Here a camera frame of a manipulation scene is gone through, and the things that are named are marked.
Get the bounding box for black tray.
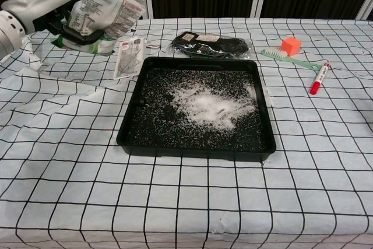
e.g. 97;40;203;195
116;55;277;162

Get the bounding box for checkered white tablecloth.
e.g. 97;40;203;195
0;17;373;249

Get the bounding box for orange cube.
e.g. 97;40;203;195
281;36;302;55

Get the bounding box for black packaged gloves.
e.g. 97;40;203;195
168;30;251;60

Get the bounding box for clear hairpin packet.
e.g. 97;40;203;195
112;36;146;80

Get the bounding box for white powder pile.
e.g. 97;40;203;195
163;84;257;130

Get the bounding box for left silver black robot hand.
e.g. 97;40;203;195
1;0;103;46

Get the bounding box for white wrapper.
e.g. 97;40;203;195
52;0;146;57

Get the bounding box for green plastic brush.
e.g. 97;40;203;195
261;48;320;71

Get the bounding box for red white marker pen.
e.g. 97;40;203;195
309;61;332;96

